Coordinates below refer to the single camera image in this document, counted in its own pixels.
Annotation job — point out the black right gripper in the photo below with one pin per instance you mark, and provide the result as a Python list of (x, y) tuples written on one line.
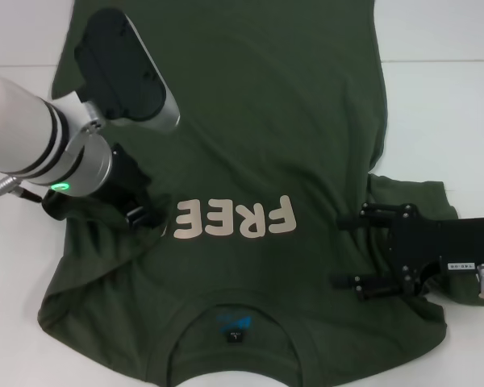
[(439, 246)]

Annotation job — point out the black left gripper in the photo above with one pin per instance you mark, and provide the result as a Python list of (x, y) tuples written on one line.
[(129, 177)]

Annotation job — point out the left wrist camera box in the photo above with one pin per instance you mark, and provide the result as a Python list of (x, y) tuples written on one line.
[(125, 72)]

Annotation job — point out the dark green FREE t-shirt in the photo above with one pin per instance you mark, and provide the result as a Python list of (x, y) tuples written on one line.
[(266, 121)]

